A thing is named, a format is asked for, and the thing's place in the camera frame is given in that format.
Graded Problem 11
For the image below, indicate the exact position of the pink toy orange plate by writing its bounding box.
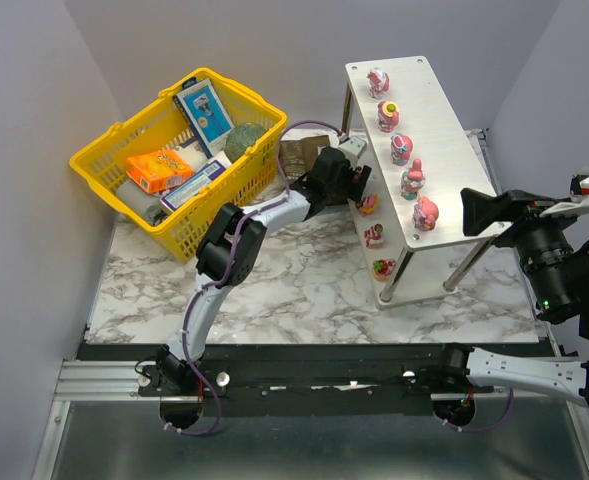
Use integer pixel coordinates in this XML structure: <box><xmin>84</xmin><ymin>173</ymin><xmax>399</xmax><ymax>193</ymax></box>
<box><xmin>356</xmin><ymin>194</ymin><xmax>379</xmax><ymax>216</ymax></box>

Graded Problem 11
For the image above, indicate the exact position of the red strawberry cake toy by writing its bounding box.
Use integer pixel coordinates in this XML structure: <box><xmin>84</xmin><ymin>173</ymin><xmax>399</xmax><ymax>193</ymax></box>
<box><xmin>363</xmin><ymin>223</ymin><xmax>385</xmax><ymax>249</ymax></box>

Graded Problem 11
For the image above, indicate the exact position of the pink mushroom toy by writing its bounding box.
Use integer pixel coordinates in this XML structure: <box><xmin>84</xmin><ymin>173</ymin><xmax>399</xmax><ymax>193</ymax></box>
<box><xmin>401</xmin><ymin>158</ymin><xmax>426</xmax><ymax>200</ymax></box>

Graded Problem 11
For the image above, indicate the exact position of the pink toy blue bow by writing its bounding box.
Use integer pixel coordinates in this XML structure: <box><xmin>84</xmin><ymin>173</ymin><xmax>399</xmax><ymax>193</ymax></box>
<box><xmin>390</xmin><ymin>132</ymin><xmax>413</xmax><ymax>166</ymax></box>

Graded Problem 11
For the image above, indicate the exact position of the pink toy yellow top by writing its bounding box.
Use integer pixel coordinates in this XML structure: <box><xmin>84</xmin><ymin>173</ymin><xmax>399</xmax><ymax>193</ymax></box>
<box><xmin>377</xmin><ymin>100</ymin><xmax>400</xmax><ymax>133</ymax></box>

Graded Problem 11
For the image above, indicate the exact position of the pink bear strawberry toy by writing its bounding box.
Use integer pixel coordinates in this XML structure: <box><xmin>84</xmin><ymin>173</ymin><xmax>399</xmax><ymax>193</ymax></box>
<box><xmin>371</xmin><ymin>259</ymin><xmax>397</xmax><ymax>282</ymax></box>

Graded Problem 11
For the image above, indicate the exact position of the pink white bunny toy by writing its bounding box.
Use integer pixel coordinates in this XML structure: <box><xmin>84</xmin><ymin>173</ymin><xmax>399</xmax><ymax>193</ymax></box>
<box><xmin>367</xmin><ymin>67</ymin><xmax>390</xmax><ymax>100</ymax></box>

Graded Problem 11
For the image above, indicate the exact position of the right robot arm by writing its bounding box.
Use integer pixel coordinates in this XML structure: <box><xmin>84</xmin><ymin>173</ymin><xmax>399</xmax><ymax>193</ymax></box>
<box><xmin>438</xmin><ymin>188</ymin><xmax>589</xmax><ymax>408</ymax></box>

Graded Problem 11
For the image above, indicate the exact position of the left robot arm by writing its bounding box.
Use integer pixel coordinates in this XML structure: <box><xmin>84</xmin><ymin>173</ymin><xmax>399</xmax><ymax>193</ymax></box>
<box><xmin>155</xmin><ymin>139</ymin><xmax>371</xmax><ymax>390</ymax></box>

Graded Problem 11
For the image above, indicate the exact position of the white metal shelf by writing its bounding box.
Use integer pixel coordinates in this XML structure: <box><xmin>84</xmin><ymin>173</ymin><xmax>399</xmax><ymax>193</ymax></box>
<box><xmin>343</xmin><ymin>56</ymin><xmax>507</xmax><ymax>308</ymax></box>

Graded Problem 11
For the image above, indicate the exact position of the brown snack bag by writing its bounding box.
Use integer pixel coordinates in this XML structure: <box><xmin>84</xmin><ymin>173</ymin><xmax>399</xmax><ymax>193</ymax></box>
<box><xmin>279</xmin><ymin>135</ymin><xmax>352</xmax><ymax>219</ymax></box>

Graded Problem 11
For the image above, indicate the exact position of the green round melon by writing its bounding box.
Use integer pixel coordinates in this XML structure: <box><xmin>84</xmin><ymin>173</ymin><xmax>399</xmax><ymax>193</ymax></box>
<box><xmin>224</xmin><ymin>122</ymin><xmax>266</xmax><ymax>163</ymax></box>

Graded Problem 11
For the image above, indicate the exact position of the white box in basket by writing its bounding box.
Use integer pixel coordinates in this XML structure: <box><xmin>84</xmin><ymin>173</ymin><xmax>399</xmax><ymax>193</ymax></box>
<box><xmin>174</xmin><ymin>138</ymin><xmax>208</xmax><ymax>171</ymax></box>

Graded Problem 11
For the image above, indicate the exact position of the blue razor package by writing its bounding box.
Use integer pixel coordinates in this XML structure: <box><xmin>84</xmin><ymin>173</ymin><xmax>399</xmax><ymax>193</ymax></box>
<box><xmin>173</xmin><ymin>77</ymin><xmax>234</xmax><ymax>158</ymax></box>

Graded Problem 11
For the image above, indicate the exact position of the purple white box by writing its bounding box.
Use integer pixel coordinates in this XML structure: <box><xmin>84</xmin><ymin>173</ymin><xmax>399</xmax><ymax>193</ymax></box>
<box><xmin>160</xmin><ymin>158</ymin><xmax>232</xmax><ymax>215</ymax></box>

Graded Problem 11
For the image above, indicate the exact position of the orange snack box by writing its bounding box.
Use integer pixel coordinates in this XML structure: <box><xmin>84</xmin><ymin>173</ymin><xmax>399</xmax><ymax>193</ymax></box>
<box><xmin>126</xmin><ymin>150</ymin><xmax>195</xmax><ymax>194</ymax></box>

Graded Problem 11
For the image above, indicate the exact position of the grey paper roll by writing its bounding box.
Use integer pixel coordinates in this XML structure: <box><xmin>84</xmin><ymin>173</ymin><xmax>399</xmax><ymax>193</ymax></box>
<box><xmin>115</xmin><ymin>179</ymin><xmax>167</xmax><ymax>226</ymax></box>

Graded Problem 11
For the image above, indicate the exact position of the yellow plastic basket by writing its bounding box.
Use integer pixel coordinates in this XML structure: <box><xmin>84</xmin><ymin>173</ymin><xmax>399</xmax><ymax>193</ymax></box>
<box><xmin>70</xmin><ymin>67</ymin><xmax>287</xmax><ymax>262</ymax></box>

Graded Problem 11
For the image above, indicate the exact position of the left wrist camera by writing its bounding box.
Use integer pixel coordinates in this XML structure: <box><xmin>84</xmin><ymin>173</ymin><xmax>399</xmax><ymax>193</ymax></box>
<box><xmin>337</xmin><ymin>137</ymin><xmax>367</xmax><ymax>167</ymax></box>

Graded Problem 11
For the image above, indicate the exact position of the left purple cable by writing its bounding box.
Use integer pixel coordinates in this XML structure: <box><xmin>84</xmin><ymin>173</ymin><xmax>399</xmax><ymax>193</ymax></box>
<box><xmin>163</xmin><ymin>119</ymin><xmax>348</xmax><ymax>437</ymax></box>

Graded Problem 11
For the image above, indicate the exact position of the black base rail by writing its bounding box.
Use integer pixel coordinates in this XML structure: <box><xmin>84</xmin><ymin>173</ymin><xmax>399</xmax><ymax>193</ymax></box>
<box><xmin>77</xmin><ymin>343</ymin><xmax>473</xmax><ymax>426</ymax></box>

